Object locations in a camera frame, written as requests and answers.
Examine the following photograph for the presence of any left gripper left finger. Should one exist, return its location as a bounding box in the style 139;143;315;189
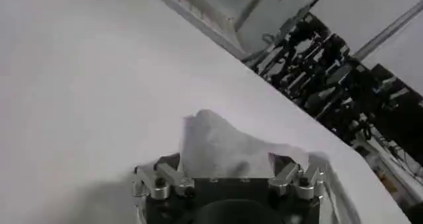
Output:
133;152;196;201

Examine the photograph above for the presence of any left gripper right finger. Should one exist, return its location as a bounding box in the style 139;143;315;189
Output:
268;155;327;201

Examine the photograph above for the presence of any white cloth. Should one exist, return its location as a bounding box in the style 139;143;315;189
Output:
178;108;311;179

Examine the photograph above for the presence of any grey metal pole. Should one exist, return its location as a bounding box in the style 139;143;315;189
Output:
352;0;423;61

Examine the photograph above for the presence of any empty grey shelf unit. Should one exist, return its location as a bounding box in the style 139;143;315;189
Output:
137;0;338;61

